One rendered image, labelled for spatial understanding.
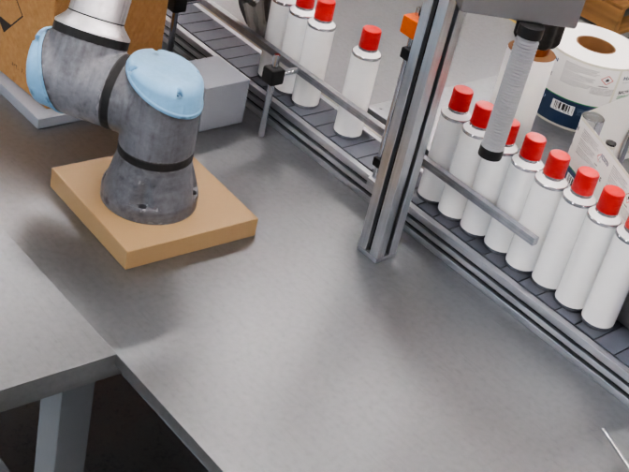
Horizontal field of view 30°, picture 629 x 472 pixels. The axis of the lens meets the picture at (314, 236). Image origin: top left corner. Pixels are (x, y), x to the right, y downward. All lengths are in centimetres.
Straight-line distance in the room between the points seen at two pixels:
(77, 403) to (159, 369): 33
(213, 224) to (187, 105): 21
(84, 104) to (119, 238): 20
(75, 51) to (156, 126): 16
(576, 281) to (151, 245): 63
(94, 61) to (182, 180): 22
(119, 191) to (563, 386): 72
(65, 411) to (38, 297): 27
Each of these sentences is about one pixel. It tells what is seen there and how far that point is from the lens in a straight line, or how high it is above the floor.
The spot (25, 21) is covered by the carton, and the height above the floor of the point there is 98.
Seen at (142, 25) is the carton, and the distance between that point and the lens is 213.
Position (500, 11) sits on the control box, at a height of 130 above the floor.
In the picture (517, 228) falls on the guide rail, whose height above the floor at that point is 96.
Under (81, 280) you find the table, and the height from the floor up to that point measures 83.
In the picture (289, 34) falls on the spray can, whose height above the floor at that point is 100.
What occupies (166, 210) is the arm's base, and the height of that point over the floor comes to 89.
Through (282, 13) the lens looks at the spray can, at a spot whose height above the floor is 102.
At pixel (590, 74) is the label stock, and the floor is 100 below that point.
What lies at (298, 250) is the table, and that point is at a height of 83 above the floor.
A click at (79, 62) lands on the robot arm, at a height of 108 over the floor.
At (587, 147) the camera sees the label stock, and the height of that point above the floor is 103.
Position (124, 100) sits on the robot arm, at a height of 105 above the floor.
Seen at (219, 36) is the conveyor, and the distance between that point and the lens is 237.
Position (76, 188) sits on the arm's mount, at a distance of 185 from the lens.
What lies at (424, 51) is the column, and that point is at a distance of 172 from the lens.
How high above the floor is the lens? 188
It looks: 33 degrees down
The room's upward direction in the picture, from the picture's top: 14 degrees clockwise
